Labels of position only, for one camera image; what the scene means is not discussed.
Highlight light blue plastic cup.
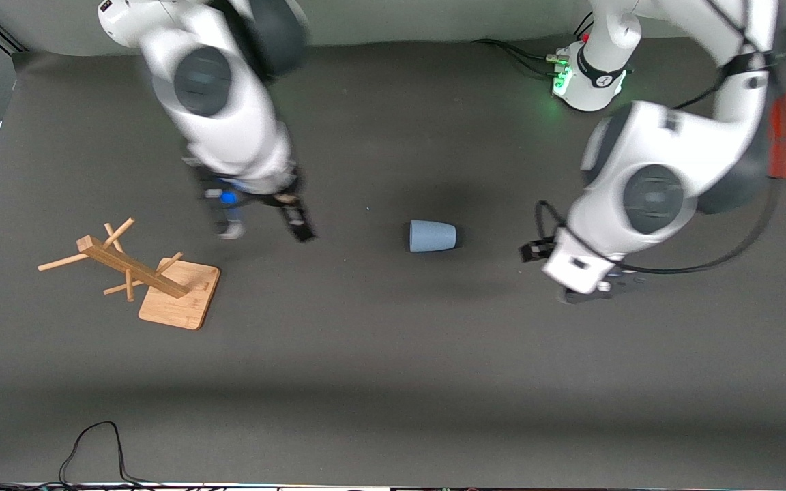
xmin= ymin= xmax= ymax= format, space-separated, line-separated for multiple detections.
xmin=409 ymin=220 xmax=458 ymax=253

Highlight wooden cup rack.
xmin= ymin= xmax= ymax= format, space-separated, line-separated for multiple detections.
xmin=38 ymin=218 xmax=221 ymax=331

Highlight dark grey table mat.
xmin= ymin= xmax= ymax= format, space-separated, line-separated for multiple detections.
xmin=0 ymin=27 xmax=786 ymax=488

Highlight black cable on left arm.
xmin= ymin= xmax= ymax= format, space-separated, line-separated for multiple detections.
xmin=535 ymin=0 xmax=783 ymax=275

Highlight black cables at left arm base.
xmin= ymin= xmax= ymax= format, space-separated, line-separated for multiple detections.
xmin=470 ymin=38 xmax=566 ymax=77

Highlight looped black cable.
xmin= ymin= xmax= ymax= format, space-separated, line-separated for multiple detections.
xmin=59 ymin=421 xmax=169 ymax=488

